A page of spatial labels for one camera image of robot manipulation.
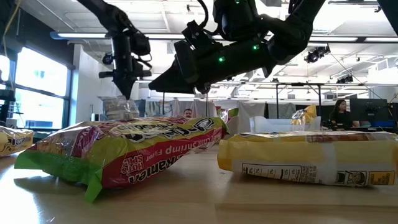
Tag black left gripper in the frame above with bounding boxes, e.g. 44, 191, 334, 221
98, 29, 153, 100

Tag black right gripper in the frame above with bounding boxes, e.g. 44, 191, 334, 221
148, 39, 250, 95

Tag blue-edged Maruchan ramen packet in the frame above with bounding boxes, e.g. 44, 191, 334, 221
98, 95, 141, 121

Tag green-edged Maruchan ramen packet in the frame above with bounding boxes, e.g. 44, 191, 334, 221
216, 105, 240, 124
14, 116, 229, 203

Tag yellow Maruchan ramen packet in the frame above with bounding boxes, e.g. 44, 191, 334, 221
290, 104, 318, 126
216, 130, 398, 187
0, 126, 34, 158

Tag white draped cloth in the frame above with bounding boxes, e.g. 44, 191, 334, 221
146, 98, 218, 119
238, 101, 267, 118

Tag ceiling light strip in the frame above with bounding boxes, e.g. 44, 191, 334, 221
309, 36, 359, 43
145, 33, 185, 40
51, 32, 109, 40
363, 37, 398, 43

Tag large bright window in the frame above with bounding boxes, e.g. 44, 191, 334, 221
0, 46, 73, 131

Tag clear plastic bin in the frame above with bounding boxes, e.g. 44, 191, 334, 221
248, 115, 323, 134

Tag black stand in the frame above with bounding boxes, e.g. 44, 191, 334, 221
0, 88, 16, 125

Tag black ceiling spotlight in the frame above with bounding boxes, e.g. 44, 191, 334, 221
304, 45, 331, 65
336, 73, 354, 85

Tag black computer monitor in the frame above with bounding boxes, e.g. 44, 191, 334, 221
349, 98, 389, 128

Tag blue box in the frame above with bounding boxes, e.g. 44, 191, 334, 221
371, 120, 396, 128

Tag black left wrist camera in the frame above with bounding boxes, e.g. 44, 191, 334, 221
130, 30, 152, 57

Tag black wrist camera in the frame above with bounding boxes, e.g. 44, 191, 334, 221
130, 30, 152, 57
181, 19, 215, 47

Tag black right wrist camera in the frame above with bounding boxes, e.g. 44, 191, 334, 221
181, 19, 215, 47

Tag yellow cable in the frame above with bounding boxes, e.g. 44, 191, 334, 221
1, 0, 23, 60

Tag black aluminium rig frame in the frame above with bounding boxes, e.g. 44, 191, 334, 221
376, 0, 398, 37

